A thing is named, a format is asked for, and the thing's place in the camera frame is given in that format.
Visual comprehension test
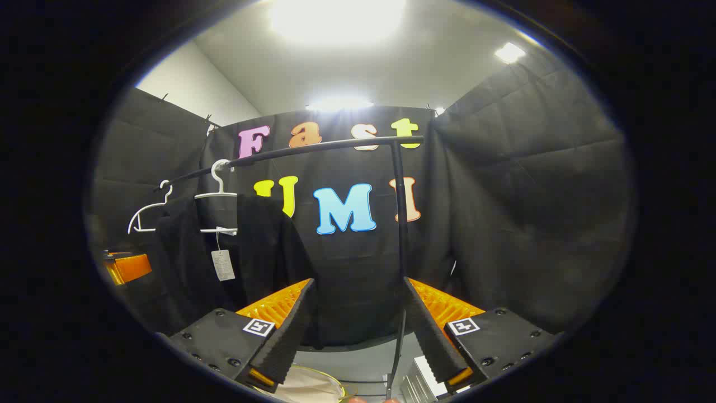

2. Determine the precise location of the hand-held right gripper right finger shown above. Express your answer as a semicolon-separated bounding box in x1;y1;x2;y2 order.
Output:
403;277;562;397

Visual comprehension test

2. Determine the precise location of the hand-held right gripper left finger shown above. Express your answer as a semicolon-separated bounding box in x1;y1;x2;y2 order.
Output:
166;278;317;393

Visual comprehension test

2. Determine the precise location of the white yellow-rimmed laundry hamper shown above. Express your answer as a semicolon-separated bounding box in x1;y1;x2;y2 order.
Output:
255;364;347;403

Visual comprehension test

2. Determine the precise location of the white paper hang tag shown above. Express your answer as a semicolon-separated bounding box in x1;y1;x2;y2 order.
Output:
211;249;236;282

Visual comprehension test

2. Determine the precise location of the black knitted garment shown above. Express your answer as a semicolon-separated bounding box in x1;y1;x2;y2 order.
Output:
147;193;317;342

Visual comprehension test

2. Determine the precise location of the small white clothes hanger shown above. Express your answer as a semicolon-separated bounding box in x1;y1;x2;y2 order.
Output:
128;180;174;235

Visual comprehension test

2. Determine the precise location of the large white clothes hanger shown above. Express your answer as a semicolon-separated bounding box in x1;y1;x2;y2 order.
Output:
194;159;239;236

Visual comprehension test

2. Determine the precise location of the black metal clothes rack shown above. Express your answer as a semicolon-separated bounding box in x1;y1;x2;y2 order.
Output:
152;135;424;401

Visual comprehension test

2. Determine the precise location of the black backdrop cloth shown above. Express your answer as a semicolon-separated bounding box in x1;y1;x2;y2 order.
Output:
89;48;635;350

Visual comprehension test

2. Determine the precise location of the long ceiling light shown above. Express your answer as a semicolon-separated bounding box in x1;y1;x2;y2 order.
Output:
307;98;374;111

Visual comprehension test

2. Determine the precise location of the small ceiling light panel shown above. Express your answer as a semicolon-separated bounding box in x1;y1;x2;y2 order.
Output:
495;43;526;63

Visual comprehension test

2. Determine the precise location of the large ceiling light panel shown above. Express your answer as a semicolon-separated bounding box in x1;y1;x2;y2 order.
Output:
268;0;406;45

